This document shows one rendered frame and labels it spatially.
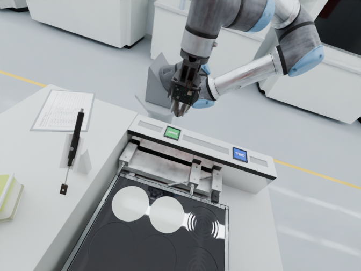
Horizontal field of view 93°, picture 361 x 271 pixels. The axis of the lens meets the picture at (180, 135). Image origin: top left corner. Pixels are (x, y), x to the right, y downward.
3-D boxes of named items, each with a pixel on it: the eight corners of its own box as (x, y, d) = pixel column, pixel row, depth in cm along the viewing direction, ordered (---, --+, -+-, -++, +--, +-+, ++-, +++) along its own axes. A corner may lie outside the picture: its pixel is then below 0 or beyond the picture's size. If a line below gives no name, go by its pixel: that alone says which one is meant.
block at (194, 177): (196, 188, 59) (199, 184, 57) (186, 185, 59) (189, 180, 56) (199, 169, 64) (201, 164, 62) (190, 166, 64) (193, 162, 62)
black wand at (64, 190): (80, 107, 36) (77, 107, 35) (87, 109, 36) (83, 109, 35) (61, 192, 39) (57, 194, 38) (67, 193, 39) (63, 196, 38)
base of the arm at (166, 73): (165, 64, 97) (180, 56, 93) (177, 89, 103) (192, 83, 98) (154, 70, 85) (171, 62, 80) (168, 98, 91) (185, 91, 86)
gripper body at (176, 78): (165, 99, 46) (175, 54, 37) (173, 85, 52) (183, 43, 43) (192, 108, 46) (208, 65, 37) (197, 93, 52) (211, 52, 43)
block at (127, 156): (128, 166, 58) (128, 161, 56) (118, 163, 58) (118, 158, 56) (137, 149, 64) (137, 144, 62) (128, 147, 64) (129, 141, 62)
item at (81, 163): (80, 187, 42) (68, 155, 32) (65, 183, 42) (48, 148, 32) (94, 168, 46) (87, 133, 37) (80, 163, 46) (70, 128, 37)
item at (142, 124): (256, 194, 70) (278, 177, 60) (127, 153, 69) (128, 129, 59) (253, 175, 77) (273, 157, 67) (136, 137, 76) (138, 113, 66)
